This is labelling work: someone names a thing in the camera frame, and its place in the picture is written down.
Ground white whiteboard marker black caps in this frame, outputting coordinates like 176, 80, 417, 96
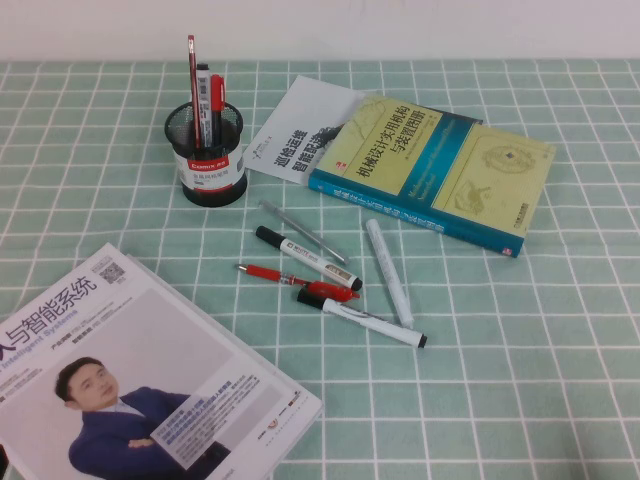
255, 225, 364, 292
296, 287, 429, 350

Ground grey slim pen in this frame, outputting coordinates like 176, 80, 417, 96
258, 200, 350, 265

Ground red gel pen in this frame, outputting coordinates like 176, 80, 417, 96
235, 263, 362, 302

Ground all white marker pen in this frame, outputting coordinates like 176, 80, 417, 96
365, 218, 415, 329

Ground black mesh pen holder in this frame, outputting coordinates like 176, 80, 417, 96
167, 101, 249, 208

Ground red marker pen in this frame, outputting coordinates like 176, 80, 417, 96
209, 74, 227, 149

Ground white booklet with black print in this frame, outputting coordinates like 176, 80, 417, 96
243, 75, 367, 189

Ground yellow and teal hardcover book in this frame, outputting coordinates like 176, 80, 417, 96
308, 94, 558, 259

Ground black capped marker with barcode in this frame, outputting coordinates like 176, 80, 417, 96
195, 63, 214, 149

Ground magazine with man on cover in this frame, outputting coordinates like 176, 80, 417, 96
0, 243, 324, 480

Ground red pencil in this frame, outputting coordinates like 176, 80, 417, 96
187, 34, 203, 150

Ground green checked tablecloth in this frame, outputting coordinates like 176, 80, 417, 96
0, 59, 640, 480

